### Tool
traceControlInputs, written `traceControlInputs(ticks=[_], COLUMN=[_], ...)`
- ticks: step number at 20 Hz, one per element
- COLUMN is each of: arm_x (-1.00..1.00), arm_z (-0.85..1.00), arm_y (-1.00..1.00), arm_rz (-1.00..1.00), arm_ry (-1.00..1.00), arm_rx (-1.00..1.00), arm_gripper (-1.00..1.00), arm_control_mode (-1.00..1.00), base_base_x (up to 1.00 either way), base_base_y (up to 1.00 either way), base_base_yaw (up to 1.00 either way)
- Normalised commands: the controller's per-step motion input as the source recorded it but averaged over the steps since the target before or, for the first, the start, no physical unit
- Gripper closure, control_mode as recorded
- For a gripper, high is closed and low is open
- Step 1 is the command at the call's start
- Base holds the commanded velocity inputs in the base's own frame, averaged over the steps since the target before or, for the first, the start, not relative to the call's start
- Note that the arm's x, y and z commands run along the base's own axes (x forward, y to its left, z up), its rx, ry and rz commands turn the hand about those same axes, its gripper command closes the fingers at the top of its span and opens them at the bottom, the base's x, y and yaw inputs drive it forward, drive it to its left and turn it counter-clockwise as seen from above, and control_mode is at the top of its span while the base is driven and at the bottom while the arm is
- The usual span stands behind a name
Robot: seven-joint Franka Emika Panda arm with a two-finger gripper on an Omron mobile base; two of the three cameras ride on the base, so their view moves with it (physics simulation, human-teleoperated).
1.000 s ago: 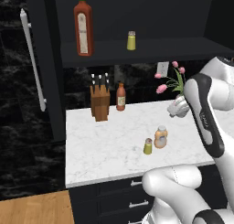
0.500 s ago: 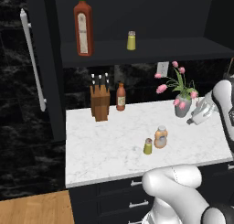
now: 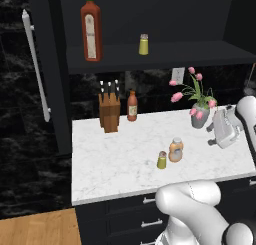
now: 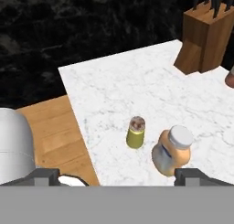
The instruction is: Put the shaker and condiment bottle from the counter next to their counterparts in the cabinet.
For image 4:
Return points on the beige condiment bottle white cap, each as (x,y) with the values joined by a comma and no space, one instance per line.
(173,151)

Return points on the green shaker with brown top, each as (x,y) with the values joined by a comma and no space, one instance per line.
(136,133)

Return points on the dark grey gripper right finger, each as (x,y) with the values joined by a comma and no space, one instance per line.
(189,176)

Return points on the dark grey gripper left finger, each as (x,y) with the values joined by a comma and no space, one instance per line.
(45,176)

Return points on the brown round object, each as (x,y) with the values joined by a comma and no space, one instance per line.
(230,78)

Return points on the wooden knife block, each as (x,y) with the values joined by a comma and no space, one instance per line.
(207,38)

